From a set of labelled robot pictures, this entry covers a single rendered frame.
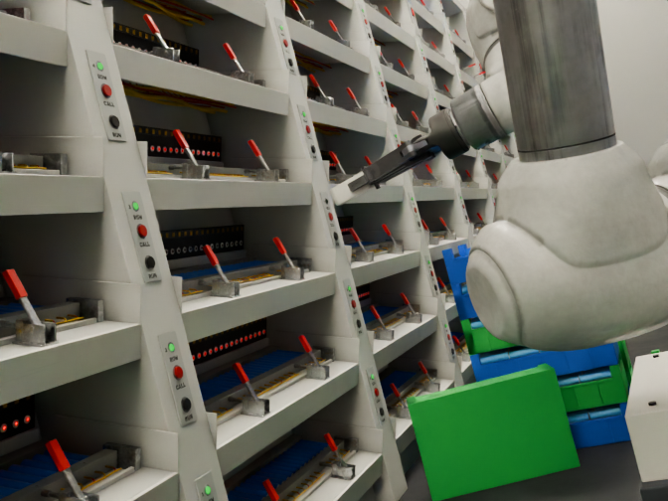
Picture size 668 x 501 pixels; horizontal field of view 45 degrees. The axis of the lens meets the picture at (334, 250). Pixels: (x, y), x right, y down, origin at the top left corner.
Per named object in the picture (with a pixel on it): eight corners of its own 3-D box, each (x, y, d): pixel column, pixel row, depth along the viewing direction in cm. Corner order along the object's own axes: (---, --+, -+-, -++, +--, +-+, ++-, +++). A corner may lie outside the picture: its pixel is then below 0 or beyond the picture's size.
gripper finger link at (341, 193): (374, 186, 132) (372, 186, 131) (338, 206, 134) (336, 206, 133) (365, 170, 132) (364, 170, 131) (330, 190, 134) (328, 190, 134)
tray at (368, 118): (386, 137, 234) (387, 88, 233) (305, 119, 177) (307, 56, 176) (321, 137, 241) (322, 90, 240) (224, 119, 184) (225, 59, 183)
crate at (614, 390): (627, 381, 186) (618, 347, 186) (628, 402, 167) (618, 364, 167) (500, 404, 196) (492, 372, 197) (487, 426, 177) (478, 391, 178)
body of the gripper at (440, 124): (466, 147, 122) (413, 176, 125) (476, 150, 130) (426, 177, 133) (443, 103, 122) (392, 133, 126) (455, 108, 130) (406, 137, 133)
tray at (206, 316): (335, 294, 168) (336, 249, 167) (180, 345, 111) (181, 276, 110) (248, 287, 175) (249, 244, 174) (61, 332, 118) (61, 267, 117)
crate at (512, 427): (581, 466, 159) (571, 456, 167) (554, 367, 160) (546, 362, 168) (432, 502, 161) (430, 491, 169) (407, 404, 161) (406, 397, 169)
